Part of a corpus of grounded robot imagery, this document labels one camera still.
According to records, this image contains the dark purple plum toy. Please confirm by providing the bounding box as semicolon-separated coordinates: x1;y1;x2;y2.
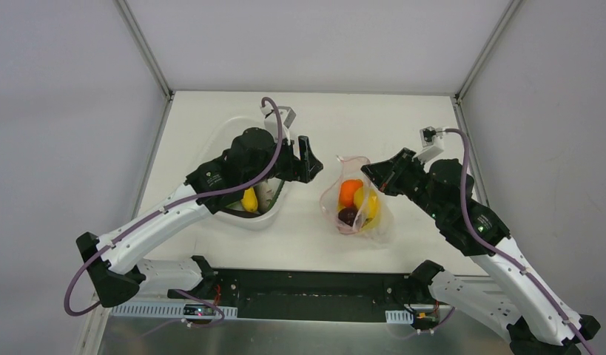
337;206;358;227

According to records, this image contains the clear zip top bag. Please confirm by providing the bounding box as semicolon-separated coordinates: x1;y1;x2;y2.
320;155;394;243

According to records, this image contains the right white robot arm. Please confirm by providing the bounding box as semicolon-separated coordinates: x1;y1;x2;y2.
362;149;600;354

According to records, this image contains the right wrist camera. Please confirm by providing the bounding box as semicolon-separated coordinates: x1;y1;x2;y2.
414;126;445;164

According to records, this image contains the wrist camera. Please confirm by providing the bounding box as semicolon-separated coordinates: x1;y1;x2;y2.
414;126;445;164
260;106;297;141

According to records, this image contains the yellow corn toy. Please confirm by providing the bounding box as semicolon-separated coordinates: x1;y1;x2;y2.
240;187;259;213

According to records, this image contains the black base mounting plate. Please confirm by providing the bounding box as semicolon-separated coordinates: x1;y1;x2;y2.
190;268;435;322

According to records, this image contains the yellow napa cabbage toy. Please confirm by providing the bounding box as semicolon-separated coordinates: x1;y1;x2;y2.
354;186;380;231

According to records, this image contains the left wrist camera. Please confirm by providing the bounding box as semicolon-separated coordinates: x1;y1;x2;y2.
260;106;297;141

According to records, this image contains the grey fish toy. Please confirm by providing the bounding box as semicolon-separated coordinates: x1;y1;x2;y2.
255;181;275;213

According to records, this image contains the white plastic basket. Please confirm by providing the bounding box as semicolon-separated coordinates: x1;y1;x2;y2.
193;115;291;231

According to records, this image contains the orange toy fruit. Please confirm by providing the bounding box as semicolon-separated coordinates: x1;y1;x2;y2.
338;179;363;208

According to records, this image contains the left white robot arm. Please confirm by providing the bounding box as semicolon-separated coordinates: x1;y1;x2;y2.
76;127;323;308

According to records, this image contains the green cucumber toy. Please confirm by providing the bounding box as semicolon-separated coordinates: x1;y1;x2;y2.
267;180;285;211

